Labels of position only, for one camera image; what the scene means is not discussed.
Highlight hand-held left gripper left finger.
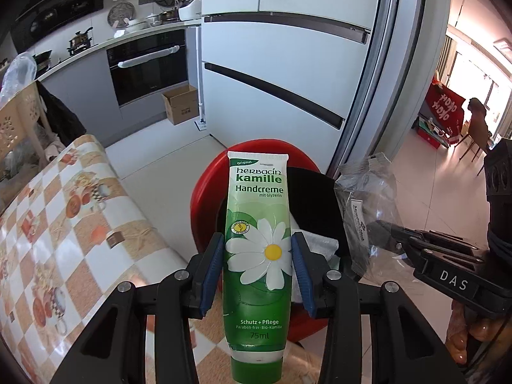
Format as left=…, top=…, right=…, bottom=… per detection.
left=50, top=232, right=225, bottom=384

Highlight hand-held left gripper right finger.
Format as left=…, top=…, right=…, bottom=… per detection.
left=291, top=231, right=468, bottom=384

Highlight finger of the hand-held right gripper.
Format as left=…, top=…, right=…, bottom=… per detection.
left=376, top=220, right=486, bottom=263

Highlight green hand cream tube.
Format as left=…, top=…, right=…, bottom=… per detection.
left=222, top=151, right=293, bottom=380

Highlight black trash bin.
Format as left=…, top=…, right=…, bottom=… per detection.
left=216, top=166, right=348, bottom=316

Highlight clear plastic bag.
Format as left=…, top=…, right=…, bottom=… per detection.
left=334, top=153, right=412, bottom=284

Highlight person's right hand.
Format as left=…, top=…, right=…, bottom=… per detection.
left=446, top=306, right=500, bottom=364

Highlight white crumpled paper wrapper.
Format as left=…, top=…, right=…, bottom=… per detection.
left=288, top=216, right=340, bottom=305

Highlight red plastic stool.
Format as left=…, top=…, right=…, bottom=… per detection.
left=191, top=141, right=348, bottom=345

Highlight dark wooden dining chair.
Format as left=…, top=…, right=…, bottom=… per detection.
left=460, top=98, right=500, bottom=177

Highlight red printed banner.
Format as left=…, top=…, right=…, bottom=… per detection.
left=424, top=82, right=468, bottom=139

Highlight open cardboard box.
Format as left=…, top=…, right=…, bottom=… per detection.
left=161, top=85, right=199, bottom=126

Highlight white stick mop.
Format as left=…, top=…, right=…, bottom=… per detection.
left=195, top=24, right=206, bottom=131

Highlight black built-in oven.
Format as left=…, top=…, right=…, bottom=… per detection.
left=106, top=28, right=188, bottom=108

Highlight black jacket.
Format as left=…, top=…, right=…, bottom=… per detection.
left=38, top=82, right=86, bottom=148

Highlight grey kitchen counter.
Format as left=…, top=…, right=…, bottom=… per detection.
left=36, top=18, right=201, bottom=137

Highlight crumpled grey plastic bags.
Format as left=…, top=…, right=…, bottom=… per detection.
left=0, top=128, right=60, bottom=204

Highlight white refrigerator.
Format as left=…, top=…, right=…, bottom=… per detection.
left=200, top=0, right=401, bottom=177

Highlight beige carved chair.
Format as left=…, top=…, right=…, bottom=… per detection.
left=0, top=80, right=54, bottom=177

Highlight white rice cooker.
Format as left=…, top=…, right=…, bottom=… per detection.
left=178, top=0, right=202, bottom=20

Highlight black cooking pot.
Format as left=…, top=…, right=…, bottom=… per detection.
left=67, top=27, right=94, bottom=51

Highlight grey round trivet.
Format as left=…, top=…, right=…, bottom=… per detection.
left=107, top=2, right=132, bottom=28

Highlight bluish white plastic bag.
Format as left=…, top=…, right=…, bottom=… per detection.
left=0, top=52, right=37, bottom=102

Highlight sliding door frame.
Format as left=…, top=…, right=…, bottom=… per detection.
left=332, top=0, right=452, bottom=177

